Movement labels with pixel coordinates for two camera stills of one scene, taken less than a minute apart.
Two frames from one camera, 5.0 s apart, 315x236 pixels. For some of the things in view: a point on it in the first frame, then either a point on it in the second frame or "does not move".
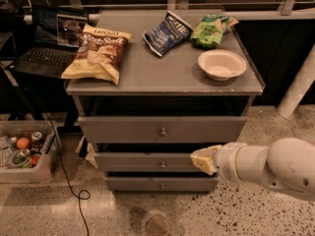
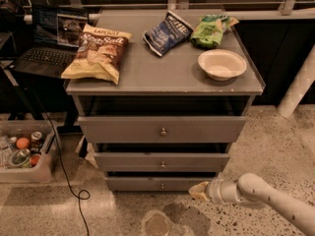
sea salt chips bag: [101, 55] does not move
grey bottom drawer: [161, 184] does not move
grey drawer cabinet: [187, 80] does not move
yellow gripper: [225, 159] -> [214, 190]
